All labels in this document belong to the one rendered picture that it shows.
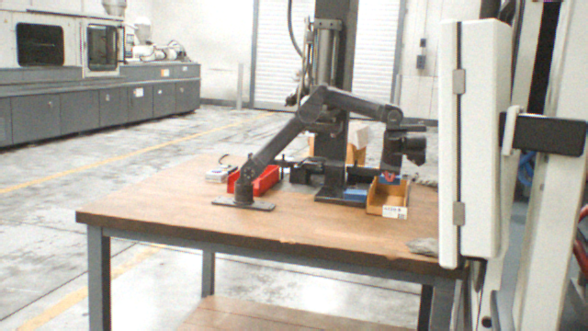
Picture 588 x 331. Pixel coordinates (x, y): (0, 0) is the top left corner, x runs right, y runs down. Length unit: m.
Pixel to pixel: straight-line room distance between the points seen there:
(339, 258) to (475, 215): 0.64
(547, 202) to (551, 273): 0.11
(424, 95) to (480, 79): 10.35
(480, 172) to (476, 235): 0.10
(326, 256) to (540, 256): 0.66
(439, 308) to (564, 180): 0.69
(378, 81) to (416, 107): 0.95
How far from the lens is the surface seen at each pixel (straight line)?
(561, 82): 0.88
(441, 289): 1.47
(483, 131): 0.83
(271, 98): 11.79
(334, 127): 1.96
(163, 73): 9.69
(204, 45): 12.44
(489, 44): 0.82
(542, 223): 0.91
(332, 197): 1.80
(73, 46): 7.84
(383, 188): 1.95
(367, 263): 1.42
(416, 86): 11.17
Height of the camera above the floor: 1.41
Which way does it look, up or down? 12 degrees down
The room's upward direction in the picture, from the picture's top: 4 degrees clockwise
